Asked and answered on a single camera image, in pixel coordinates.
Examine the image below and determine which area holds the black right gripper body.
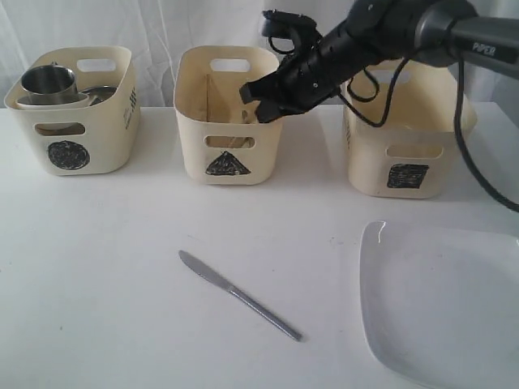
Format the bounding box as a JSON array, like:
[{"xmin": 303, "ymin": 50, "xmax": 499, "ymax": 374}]
[{"xmin": 279, "ymin": 17, "xmax": 381, "ymax": 114}]

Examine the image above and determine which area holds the steel fork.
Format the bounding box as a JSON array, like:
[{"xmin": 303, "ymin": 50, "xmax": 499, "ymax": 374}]
[{"xmin": 241, "ymin": 110, "xmax": 253, "ymax": 124}]

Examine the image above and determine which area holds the steel table knife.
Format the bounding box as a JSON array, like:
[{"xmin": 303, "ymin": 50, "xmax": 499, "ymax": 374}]
[{"xmin": 178, "ymin": 250, "xmax": 303, "ymax": 342}]

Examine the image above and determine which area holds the steel mug with handle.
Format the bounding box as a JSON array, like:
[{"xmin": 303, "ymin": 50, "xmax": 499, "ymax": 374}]
[{"xmin": 21, "ymin": 63, "xmax": 78, "ymax": 104}]

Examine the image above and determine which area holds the white ceramic bowl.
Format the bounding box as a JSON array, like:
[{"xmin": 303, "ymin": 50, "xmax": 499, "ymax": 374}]
[{"xmin": 15, "ymin": 92, "xmax": 92, "ymax": 131}]

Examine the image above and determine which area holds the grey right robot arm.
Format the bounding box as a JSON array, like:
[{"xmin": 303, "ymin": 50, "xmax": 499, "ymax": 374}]
[{"xmin": 239, "ymin": 1, "xmax": 518, "ymax": 123}]

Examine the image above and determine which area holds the cream bin with triangle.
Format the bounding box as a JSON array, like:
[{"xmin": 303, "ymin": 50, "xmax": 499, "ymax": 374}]
[{"xmin": 174, "ymin": 45, "xmax": 283, "ymax": 186}]

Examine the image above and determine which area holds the cream bin with square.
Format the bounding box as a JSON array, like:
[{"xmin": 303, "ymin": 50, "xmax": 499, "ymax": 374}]
[{"xmin": 343, "ymin": 61, "xmax": 460, "ymax": 199}]

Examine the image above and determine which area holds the white square plate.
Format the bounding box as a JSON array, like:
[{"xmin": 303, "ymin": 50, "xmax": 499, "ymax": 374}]
[{"xmin": 359, "ymin": 221, "xmax": 518, "ymax": 388}]

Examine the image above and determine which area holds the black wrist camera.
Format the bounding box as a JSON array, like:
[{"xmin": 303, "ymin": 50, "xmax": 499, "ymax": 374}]
[{"xmin": 261, "ymin": 10, "xmax": 320, "ymax": 40}]

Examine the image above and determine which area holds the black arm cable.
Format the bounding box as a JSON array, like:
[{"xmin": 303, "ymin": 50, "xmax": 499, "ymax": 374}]
[{"xmin": 265, "ymin": 34, "xmax": 519, "ymax": 212}]

